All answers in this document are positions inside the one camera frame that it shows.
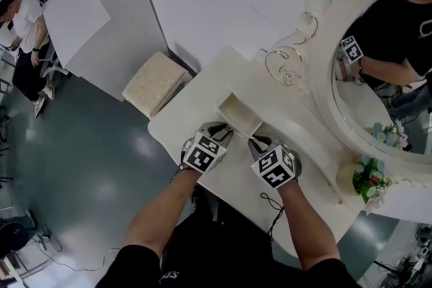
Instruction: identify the oval white-framed mirror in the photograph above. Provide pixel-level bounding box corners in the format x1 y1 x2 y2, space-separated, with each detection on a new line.
312 0 432 181

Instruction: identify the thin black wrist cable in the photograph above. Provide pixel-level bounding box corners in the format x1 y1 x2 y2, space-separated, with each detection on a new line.
259 192 286 242

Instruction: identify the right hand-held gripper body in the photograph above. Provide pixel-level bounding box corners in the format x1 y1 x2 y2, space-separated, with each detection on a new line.
250 144 303 190

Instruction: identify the thin cable on floor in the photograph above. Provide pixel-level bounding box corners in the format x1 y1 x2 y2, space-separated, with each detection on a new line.
32 224 121 273

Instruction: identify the white dressing table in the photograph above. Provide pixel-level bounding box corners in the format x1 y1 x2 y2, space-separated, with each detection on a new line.
147 0 432 261

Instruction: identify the black round floor device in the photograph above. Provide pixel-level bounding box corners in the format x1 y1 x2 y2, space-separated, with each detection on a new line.
0 210 37 253

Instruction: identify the beige upholstered stool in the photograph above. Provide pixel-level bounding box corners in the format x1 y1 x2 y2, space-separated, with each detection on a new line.
121 51 194 120

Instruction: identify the person's right forearm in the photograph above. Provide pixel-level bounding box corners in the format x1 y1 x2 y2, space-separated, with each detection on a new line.
276 177 342 272

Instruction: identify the person's black shirt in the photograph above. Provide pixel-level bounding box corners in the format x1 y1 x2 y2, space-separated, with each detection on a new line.
97 183 364 288

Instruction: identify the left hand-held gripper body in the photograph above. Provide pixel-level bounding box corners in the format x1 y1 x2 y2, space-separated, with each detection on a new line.
181 130 227 175

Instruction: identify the white counter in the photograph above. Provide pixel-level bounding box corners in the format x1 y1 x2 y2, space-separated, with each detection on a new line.
42 0 112 69

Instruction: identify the flower bouquet in cream vase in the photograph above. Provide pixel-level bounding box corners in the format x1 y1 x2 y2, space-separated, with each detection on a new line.
336 154 395 215

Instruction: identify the dark equipment with cables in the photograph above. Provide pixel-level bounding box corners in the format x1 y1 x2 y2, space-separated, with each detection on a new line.
373 222 432 288

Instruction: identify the person's left forearm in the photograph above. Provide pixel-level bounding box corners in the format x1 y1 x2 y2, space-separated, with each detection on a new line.
122 166 204 259

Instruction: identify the cream dressing table drawer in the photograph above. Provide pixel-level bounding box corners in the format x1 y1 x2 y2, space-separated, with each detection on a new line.
217 92 265 142

